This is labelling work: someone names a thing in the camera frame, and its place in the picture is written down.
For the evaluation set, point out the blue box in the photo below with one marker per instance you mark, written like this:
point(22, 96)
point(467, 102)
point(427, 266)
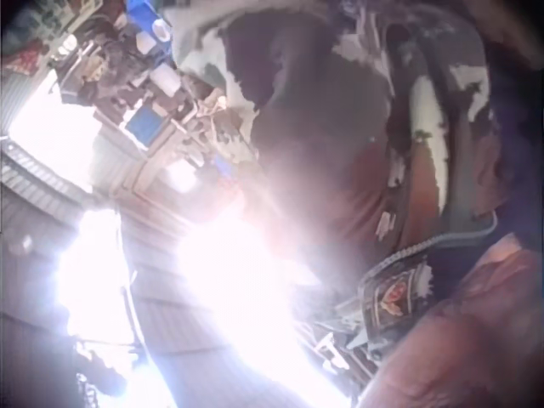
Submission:
point(144, 121)

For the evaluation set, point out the blue plastic container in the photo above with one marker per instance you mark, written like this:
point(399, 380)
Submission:
point(146, 17)

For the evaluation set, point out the cluttered shelf of goods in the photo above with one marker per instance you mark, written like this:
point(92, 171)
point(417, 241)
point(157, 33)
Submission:
point(106, 72)

